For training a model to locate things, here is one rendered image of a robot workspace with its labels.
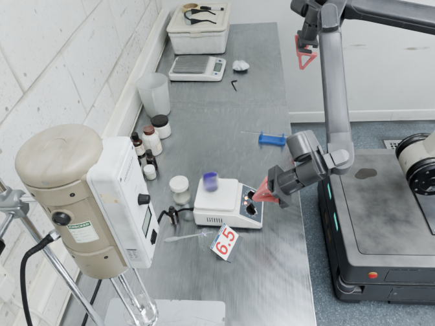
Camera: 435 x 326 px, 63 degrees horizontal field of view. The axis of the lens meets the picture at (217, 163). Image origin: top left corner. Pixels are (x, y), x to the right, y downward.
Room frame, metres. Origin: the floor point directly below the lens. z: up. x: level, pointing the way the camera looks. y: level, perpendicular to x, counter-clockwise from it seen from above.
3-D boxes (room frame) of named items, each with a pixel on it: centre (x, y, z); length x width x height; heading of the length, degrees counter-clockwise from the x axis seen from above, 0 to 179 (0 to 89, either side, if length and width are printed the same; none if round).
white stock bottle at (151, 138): (1.03, 0.23, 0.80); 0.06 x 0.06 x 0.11
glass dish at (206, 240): (0.61, 0.05, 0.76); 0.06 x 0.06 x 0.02
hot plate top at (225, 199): (0.71, 0.01, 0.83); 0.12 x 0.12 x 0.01; 78
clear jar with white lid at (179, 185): (0.77, 0.13, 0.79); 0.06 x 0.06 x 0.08
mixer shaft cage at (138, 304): (0.33, 0.19, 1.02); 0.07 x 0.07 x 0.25
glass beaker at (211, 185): (0.73, 0.03, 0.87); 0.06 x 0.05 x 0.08; 157
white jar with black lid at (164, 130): (1.13, 0.21, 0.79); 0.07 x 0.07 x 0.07
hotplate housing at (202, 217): (0.70, -0.01, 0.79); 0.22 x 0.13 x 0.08; 78
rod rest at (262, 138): (1.02, -0.21, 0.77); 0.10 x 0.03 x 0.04; 71
